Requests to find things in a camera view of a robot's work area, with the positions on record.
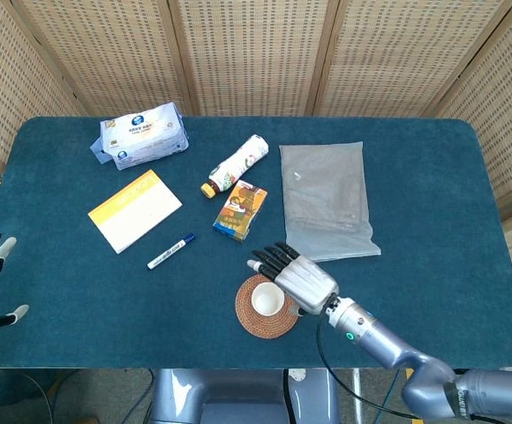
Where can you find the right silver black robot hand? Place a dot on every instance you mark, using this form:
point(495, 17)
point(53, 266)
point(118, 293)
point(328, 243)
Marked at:
point(309, 282)

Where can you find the white flower print paper cup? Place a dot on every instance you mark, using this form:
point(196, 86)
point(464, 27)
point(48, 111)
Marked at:
point(265, 298)

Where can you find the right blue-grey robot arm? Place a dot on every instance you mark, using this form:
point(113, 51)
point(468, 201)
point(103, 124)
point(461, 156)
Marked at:
point(384, 340)

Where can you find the round woven rattan coaster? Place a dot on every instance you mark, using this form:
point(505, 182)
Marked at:
point(269, 329)

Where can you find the woven rattan folding screen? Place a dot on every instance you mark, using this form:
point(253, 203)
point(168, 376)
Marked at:
point(256, 53)

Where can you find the folded grey cloth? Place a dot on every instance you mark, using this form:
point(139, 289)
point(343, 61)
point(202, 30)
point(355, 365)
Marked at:
point(326, 199)

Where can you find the colourful printed cardboard box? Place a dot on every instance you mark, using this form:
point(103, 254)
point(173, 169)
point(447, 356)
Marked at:
point(240, 207)

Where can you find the blue carpet table cover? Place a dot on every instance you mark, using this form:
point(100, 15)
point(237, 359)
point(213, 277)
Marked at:
point(106, 318)

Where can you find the blue-grey robot torso base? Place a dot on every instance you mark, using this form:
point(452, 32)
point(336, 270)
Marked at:
point(238, 393)

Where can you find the yellow capped drink bottle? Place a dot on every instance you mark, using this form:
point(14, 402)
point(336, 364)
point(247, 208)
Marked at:
point(238, 163)

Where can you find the white blue marker pen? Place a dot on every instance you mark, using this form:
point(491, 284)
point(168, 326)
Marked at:
point(167, 254)

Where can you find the yellow white notebook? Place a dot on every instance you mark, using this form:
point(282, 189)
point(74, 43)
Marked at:
point(132, 212)

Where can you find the blue white tissue pack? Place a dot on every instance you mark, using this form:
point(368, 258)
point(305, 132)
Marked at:
point(145, 132)

